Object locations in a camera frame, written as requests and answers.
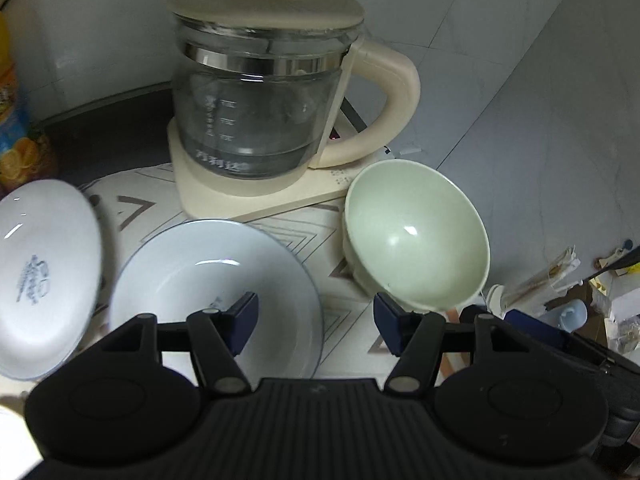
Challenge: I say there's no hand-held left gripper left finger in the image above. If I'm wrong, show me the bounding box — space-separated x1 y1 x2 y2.
97 291 259 395

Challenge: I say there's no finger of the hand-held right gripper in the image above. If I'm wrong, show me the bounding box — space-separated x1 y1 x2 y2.
502 309 608 373

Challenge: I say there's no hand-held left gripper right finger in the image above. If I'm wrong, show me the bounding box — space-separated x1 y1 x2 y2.
374 292 533 393

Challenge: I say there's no white bowl with blue rim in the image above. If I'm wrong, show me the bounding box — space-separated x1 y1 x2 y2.
109 218 324 381

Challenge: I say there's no pale green bowl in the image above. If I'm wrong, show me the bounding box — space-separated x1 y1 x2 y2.
342 159 491 313

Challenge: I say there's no white plate with blue print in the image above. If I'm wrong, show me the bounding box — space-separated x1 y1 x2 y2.
0 179 103 381

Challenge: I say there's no light blue cup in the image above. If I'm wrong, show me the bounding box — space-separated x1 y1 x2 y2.
542 299 588 333

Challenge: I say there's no patterned tablecloth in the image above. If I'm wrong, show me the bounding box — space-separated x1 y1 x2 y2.
80 162 481 378

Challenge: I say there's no cream kettle base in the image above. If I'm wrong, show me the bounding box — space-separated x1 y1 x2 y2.
167 110 386 221

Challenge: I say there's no glass kettle with cream lid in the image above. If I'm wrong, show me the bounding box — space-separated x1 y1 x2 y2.
166 0 421 181

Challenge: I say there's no black utensil handle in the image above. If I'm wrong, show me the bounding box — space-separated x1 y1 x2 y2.
585 247 640 278

